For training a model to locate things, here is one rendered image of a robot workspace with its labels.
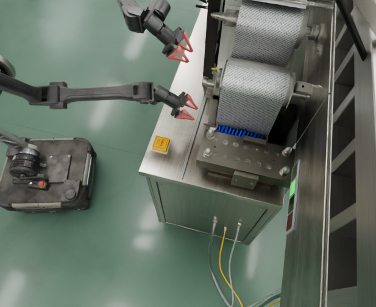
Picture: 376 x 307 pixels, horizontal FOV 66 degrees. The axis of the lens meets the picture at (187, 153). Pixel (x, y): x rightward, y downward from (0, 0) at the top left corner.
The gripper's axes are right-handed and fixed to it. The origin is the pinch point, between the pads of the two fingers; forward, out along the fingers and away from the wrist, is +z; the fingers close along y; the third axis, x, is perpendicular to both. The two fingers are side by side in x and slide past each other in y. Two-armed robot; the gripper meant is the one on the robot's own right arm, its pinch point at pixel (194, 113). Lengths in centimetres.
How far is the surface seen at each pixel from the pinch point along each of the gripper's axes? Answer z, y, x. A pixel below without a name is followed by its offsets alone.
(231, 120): 13.4, 0.5, 9.6
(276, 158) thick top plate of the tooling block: 35.1, 11.0, 16.4
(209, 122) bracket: 12.8, -7.5, -9.7
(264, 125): 24.7, 0.5, 18.1
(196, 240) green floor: 64, 30, -86
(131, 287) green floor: 35, 70, -103
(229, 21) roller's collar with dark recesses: -8.0, -27.7, 27.0
